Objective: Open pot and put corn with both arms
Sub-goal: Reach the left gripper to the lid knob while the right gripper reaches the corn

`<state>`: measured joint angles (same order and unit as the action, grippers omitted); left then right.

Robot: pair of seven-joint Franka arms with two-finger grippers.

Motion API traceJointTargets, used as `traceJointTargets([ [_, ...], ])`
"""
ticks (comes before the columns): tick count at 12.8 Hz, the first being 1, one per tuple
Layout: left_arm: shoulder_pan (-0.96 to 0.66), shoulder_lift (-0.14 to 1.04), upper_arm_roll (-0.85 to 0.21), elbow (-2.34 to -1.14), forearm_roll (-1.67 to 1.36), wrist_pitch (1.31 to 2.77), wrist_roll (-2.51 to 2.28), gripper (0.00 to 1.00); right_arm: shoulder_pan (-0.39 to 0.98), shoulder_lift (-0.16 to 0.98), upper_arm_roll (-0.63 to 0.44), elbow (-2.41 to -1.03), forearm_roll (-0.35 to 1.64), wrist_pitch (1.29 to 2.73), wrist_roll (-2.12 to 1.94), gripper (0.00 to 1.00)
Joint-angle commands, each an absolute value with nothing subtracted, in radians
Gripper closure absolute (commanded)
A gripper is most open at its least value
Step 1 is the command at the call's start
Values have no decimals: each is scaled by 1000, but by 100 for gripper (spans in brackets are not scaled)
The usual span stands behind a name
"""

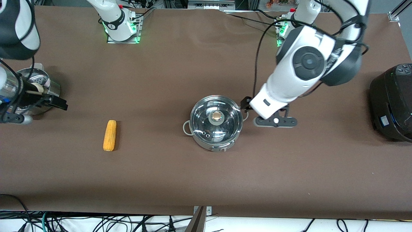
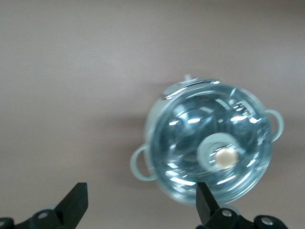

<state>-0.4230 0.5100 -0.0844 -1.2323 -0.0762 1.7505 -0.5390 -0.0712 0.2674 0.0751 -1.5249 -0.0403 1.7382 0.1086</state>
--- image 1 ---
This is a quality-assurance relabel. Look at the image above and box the glass pot lid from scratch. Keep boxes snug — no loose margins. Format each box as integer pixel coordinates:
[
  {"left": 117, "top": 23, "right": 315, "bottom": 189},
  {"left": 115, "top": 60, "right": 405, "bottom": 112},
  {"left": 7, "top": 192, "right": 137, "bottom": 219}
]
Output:
[{"left": 189, "top": 95, "right": 244, "bottom": 144}]

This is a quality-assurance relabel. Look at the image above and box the yellow corn cob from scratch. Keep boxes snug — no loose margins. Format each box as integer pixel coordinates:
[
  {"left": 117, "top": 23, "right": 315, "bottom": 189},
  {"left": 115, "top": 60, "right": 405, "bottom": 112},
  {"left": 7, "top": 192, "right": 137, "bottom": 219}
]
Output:
[{"left": 103, "top": 120, "right": 117, "bottom": 152}]

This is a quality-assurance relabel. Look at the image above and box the steel steamer pot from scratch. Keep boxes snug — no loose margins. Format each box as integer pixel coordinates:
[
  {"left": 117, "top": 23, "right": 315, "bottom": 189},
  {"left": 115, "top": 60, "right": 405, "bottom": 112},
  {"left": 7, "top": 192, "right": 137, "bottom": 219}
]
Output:
[{"left": 14, "top": 63, "right": 61, "bottom": 116}]

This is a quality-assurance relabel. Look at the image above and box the brown table cloth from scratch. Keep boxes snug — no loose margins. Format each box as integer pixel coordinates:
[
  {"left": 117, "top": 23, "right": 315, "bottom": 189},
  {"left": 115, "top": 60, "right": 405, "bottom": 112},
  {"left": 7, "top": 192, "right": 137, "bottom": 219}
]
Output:
[{"left": 0, "top": 5, "right": 412, "bottom": 220}]

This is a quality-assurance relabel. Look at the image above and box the grey metal box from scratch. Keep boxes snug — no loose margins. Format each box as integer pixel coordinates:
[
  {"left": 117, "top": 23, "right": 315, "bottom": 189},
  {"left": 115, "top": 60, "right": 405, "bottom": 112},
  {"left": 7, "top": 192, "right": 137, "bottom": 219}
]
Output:
[{"left": 188, "top": 0, "right": 236, "bottom": 10}]

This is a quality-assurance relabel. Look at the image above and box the dark wedge-shaped bar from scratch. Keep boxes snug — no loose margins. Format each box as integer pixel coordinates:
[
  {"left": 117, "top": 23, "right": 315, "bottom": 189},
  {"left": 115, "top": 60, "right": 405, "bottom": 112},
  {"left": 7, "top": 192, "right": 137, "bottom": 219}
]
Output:
[{"left": 185, "top": 206, "right": 207, "bottom": 232}]

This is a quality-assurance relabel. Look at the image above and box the black rice cooker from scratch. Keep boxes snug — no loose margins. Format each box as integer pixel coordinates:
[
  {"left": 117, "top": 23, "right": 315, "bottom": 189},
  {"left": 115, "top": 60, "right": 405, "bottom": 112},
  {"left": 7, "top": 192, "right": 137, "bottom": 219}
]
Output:
[{"left": 369, "top": 63, "right": 412, "bottom": 142}]

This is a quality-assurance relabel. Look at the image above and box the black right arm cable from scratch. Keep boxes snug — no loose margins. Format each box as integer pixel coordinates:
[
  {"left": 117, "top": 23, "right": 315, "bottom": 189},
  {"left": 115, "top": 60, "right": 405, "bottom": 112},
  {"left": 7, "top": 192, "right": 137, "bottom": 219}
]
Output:
[{"left": 0, "top": 55, "right": 36, "bottom": 114}]

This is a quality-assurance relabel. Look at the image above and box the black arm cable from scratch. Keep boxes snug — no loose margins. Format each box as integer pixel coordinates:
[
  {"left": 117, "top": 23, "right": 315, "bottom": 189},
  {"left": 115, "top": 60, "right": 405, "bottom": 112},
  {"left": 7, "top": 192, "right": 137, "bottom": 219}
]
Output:
[
  {"left": 0, "top": 55, "right": 36, "bottom": 114},
  {"left": 252, "top": 18, "right": 370, "bottom": 97}
]

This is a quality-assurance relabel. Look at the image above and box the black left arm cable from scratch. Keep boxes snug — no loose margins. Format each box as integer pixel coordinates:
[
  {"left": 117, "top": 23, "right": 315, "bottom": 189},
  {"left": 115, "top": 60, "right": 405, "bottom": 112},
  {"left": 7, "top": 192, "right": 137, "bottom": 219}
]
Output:
[{"left": 252, "top": 18, "right": 370, "bottom": 97}]

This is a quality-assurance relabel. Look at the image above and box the steel pot with handles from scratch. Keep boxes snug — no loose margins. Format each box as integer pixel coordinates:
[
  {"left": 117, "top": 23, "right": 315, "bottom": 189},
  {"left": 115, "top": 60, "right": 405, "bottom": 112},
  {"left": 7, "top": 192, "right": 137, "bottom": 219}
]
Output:
[{"left": 183, "top": 95, "right": 249, "bottom": 152}]

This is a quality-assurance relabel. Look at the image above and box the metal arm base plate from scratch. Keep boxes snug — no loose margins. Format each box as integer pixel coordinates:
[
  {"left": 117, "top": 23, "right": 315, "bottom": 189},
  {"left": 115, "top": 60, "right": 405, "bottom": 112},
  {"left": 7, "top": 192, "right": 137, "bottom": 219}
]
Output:
[
  {"left": 107, "top": 14, "right": 142, "bottom": 44},
  {"left": 275, "top": 17, "right": 290, "bottom": 47}
]

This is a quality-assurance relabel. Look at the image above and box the long black table cable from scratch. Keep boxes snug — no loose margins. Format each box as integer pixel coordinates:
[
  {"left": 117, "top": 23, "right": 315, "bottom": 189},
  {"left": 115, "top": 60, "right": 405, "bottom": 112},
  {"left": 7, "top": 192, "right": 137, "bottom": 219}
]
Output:
[{"left": 225, "top": 12, "right": 281, "bottom": 28}]

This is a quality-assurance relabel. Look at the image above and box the short black table cable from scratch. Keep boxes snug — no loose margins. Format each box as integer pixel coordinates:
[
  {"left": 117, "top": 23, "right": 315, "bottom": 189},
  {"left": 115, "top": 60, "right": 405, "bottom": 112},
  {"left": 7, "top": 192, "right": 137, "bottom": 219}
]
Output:
[{"left": 253, "top": 8, "right": 284, "bottom": 21}]

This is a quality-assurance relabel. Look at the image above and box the black looped floor cable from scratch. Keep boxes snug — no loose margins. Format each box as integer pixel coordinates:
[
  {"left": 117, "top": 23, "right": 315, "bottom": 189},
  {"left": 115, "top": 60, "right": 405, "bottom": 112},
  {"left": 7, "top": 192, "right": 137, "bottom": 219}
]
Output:
[{"left": 0, "top": 193, "right": 32, "bottom": 232}]

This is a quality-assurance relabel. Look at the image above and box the black base connector cable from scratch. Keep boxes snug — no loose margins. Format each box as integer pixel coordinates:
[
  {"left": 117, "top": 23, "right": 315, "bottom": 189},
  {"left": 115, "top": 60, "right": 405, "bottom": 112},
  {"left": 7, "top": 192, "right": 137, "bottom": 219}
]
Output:
[{"left": 130, "top": 7, "right": 156, "bottom": 22}]

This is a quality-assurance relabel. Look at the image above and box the aluminium frame rail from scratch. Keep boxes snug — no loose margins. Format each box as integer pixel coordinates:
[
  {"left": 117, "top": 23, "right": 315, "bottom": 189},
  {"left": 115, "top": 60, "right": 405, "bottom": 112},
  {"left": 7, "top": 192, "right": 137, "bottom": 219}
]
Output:
[{"left": 388, "top": 0, "right": 412, "bottom": 22}]

